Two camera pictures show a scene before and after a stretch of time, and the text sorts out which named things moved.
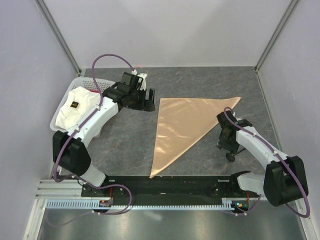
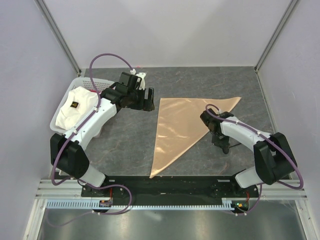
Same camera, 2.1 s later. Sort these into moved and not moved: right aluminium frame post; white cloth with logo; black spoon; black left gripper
Moved: black spoon
Not moved: right aluminium frame post; black left gripper; white cloth with logo
